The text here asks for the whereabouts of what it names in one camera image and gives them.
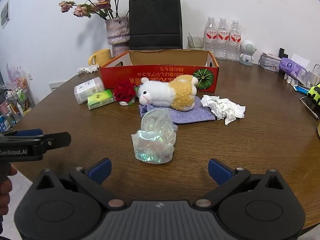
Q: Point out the white robot toy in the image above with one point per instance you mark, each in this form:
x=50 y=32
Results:
x=248 y=50

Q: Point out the white and tan plush alpaca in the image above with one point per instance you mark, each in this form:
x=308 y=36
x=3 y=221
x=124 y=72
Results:
x=160 y=92

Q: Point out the purple cloth pouch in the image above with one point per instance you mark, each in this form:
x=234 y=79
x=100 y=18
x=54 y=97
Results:
x=190 y=116

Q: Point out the clear water bottle red label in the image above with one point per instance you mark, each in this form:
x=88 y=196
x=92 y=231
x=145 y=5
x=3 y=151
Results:
x=235 y=41
x=210 y=37
x=223 y=40

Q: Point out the row of small white vials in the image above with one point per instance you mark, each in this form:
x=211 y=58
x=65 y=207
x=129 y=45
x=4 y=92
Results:
x=291 y=79

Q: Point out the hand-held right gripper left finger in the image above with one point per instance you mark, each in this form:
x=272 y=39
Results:
x=101 y=171

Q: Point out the red cardboard box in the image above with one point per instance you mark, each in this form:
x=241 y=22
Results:
x=155 y=75

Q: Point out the green tissue packet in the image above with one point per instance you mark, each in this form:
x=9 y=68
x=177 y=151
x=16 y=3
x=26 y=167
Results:
x=100 y=99

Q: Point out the person's left hand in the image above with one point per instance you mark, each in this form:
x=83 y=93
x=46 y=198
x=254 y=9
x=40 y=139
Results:
x=5 y=195

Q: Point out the red artificial rose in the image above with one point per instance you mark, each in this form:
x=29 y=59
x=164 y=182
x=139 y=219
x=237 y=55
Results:
x=123 y=91

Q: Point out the yellow mug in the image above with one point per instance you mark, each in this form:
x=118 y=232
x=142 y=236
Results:
x=103 y=57

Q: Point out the wall poster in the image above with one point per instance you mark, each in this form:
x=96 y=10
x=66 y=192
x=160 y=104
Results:
x=5 y=13

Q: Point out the purple tissue pack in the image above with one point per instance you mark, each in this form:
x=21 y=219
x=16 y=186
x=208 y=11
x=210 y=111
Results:
x=291 y=66

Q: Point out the black paper bag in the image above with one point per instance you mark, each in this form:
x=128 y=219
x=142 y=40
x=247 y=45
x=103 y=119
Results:
x=155 y=17

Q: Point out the iridescent plastic bag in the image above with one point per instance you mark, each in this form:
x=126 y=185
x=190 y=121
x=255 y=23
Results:
x=155 y=140

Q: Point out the clear plastic wipes container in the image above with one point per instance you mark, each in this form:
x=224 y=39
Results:
x=87 y=90

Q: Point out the small grey tin box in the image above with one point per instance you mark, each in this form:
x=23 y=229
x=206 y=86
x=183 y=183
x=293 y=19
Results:
x=270 y=62

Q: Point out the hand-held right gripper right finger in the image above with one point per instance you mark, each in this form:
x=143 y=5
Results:
x=218 y=171

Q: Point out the clear glass cup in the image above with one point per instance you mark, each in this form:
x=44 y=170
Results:
x=196 y=43

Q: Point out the small crumpled white tissue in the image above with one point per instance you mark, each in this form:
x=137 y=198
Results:
x=87 y=69

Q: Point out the large white tissue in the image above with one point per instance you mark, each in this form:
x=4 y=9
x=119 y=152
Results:
x=222 y=107

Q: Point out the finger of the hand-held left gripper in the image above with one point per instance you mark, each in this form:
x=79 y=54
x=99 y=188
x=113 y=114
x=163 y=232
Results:
x=27 y=132
x=56 y=140

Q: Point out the white tissue sheet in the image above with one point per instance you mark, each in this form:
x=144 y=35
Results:
x=301 y=58

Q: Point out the purple ceramic vase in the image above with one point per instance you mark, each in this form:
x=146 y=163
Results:
x=117 y=35

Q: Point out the small black box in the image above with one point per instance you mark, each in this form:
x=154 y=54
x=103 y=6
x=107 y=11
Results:
x=282 y=52

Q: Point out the metal spoon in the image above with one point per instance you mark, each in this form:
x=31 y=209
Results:
x=191 y=37

